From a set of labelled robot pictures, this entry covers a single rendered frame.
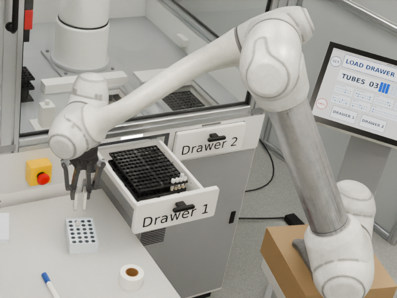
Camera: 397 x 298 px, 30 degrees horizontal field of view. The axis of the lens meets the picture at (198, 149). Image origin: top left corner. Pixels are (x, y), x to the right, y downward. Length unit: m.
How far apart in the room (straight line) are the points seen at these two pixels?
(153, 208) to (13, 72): 0.57
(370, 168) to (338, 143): 1.10
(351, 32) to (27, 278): 2.27
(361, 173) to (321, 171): 1.15
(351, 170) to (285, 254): 0.80
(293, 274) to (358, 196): 0.30
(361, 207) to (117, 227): 0.78
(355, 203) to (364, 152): 0.85
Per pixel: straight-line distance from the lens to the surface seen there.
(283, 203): 3.99
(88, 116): 1.88
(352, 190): 2.11
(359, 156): 2.93
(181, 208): 2.24
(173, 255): 2.95
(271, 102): 1.70
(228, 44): 1.87
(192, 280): 3.12
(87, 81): 2.00
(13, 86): 2.23
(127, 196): 2.29
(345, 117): 2.77
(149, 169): 2.40
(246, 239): 3.67
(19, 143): 2.32
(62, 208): 2.43
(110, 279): 2.19
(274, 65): 1.62
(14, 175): 2.39
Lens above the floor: 2.24
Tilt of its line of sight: 32 degrees down
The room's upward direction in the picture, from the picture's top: 11 degrees clockwise
